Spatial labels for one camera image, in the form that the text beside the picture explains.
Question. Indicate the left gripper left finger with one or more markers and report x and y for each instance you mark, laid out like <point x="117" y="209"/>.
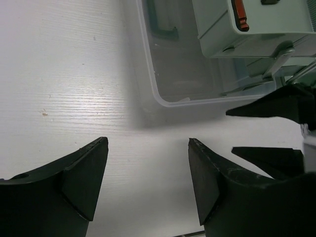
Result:
<point x="58" y="199"/>

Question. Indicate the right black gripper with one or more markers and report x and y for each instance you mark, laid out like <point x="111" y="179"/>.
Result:
<point x="296" y="102"/>

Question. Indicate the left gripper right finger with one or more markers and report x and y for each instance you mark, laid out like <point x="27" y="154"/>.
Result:
<point x="233" y="201"/>

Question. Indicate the green toolbox with clear lid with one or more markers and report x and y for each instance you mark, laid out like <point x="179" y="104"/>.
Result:
<point x="191" y="52"/>

